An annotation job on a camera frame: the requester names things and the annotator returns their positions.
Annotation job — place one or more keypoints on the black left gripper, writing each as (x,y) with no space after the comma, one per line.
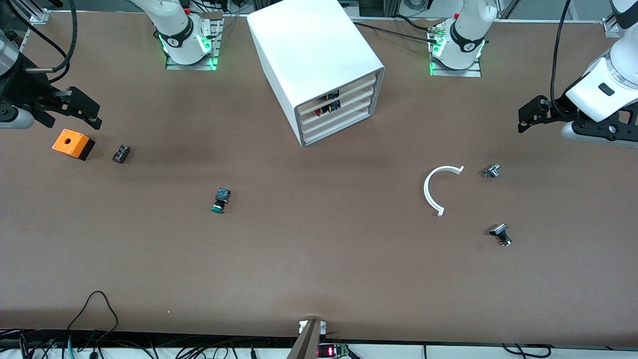
(557,106)

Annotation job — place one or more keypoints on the small black contact block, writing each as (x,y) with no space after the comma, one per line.
(121,153)

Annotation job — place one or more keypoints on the black blue contact block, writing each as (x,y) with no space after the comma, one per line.
(334,105)

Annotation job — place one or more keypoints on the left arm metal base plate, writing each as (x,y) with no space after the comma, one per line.
(458,72)

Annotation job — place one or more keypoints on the white curved plastic arc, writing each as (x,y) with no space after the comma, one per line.
(425,189)

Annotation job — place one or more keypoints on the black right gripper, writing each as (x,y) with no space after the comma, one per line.
(25,88)

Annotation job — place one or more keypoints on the green push button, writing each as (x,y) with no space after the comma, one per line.
(220,199)

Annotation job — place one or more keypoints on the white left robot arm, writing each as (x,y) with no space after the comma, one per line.
(608,75)

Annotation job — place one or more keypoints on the small silver switch part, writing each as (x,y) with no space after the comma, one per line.
(491,171)

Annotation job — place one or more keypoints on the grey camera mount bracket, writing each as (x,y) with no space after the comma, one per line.
(306,344)

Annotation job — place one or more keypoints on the aluminium frame profile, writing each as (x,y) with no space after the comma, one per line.
(611,27)
(37,15)

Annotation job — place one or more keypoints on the red digit display module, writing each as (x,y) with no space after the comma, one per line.
(329,351)

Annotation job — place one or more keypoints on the orange button enclosure box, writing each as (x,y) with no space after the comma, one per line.
(70,142)

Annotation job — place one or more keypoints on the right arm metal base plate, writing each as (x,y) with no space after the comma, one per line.
(192,66)

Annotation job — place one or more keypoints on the black orange switch part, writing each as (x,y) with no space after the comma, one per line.
(332,94)

